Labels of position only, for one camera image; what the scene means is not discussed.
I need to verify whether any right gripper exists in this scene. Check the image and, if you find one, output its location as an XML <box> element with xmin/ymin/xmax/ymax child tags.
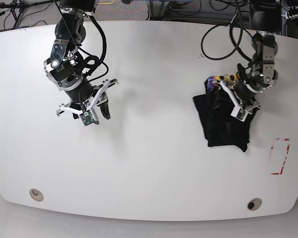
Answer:
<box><xmin>55</xmin><ymin>78</ymin><xmax>120</xmax><ymax>126</ymax></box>

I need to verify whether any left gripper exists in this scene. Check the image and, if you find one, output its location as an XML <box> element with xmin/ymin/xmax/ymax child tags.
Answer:
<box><xmin>211</xmin><ymin>80</ymin><xmax>260</xmax><ymax>116</ymax></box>

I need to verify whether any black T-shirt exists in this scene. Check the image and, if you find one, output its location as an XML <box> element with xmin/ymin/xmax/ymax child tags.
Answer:
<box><xmin>193</xmin><ymin>76</ymin><xmax>256</xmax><ymax>152</ymax></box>

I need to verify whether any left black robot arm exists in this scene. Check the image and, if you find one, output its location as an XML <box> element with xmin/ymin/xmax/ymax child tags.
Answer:
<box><xmin>195</xmin><ymin>0</ymin><xmax>282</xmax><ymax>121</ymax></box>

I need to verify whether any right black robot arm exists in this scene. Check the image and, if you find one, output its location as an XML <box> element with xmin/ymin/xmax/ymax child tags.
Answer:
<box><xmin>44</xmin><ymin>0</ymin><xmax>118</xmax><ymax>126</ymax></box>

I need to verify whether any red tape rectangle marking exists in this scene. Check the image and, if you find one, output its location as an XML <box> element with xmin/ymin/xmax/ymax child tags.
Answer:
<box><xmin>268</xmin><ymin>138</ymin><xmax>291</xmax><ymax>175</ymax></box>

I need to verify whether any white power strip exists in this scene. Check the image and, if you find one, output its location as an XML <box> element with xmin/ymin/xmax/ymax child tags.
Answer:
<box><xmin>286</xmin><ymin>6</ymin><xmax>298</xmax><ymax>19</ymax></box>

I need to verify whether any black tripod stand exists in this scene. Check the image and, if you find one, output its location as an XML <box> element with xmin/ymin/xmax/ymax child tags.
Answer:
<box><xmin>0</xmin><ymin>0</ymin><xmax>59</xmax><ymax>30</ymax></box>

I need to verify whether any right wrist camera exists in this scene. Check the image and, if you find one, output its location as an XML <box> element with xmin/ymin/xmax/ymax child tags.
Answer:
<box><xmin>79</xmin><ymin>110</ymin><xmax>98</xmax><ymax>126</ymax></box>

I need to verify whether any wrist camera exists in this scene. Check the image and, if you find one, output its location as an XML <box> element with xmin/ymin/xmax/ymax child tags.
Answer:
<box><xmin>79</xmin><ymin>110</ymin><xmax>98</xmax><ymax>126</ymax></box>
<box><xmin>230</xmin><ymin>106</ymin><xmax>249</xmax><ymax>122</ymax></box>

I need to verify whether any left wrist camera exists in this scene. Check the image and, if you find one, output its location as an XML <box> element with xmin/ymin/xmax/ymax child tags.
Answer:
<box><xmin>230</xmin><ymin>106</ymin><xmax>249</xmax><ymax>122</ymax></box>

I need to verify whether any left table cable grommet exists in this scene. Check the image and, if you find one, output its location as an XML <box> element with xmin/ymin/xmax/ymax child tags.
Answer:
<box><xmin>29</xmin><ymin>188</ymin><xmax>44</xmax><ymax>202</ymax></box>

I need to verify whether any table cable grommet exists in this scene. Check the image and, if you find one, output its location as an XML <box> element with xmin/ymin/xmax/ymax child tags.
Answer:
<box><xmin>29</xmin><ymin>188</ymin><xmax>44</xmax><ymax>202</ymax></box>
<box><xmin>247</xmin><ymin>198</ymin><xmax>262</xmax><ymax>211</ymax></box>

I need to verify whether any aluminium frame post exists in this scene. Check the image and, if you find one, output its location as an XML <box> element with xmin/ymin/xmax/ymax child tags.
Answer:
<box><xmin>146</xmin><ymin>0</ymin><xmax>169</xmax><ymax>21</ymax></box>

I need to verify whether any right table cable grommet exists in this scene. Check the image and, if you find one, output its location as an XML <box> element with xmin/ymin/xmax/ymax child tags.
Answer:
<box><xmin>247</xmin><ymin>198</ymin><xmax>262</xmax><ymax>211</ymax></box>

